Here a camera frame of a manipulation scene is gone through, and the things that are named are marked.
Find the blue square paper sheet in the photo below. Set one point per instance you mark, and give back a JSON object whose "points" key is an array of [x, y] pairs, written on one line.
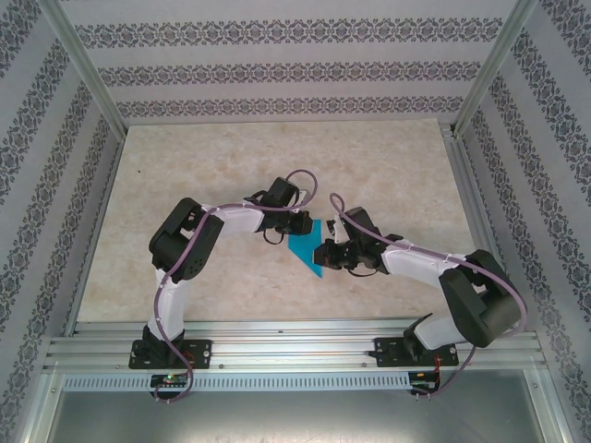
{"points": [[307, 249]]}

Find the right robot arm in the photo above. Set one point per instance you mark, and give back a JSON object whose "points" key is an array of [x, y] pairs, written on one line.
{"points": [[475, 295]]}

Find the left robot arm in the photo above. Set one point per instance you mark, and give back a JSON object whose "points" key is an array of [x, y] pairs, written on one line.
{"points": [[184, 244]]}

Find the sheet metal shelf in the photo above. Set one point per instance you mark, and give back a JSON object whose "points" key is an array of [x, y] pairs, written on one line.
{"points": [[295, 415]]}

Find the small black control board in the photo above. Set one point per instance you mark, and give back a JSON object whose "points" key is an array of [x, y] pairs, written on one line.
{"points": [[422, 380], [171, 380]]}

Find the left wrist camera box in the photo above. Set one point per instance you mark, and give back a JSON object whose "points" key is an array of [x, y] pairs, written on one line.
{"points": [[301, 196]]}

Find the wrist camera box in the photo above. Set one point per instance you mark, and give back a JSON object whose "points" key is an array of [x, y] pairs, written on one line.
{"points": [[339, 228], [301, 196]]}

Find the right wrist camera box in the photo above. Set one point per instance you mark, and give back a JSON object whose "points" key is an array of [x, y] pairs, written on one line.
{"points": [[339, 228]]}

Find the long aluminium mounting rail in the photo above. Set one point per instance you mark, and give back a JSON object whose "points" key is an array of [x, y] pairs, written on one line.
{"points": [[286, 346]]}

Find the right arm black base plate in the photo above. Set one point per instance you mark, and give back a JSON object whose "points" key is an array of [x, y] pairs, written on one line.
{"points": [[384, 350]]}

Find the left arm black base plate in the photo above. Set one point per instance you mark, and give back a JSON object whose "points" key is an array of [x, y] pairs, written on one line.
{"points": [[203, 353]]}

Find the aluminium frame post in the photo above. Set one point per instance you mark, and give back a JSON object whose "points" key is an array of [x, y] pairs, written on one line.
{"points": [[490, 69], [88, 69]]}

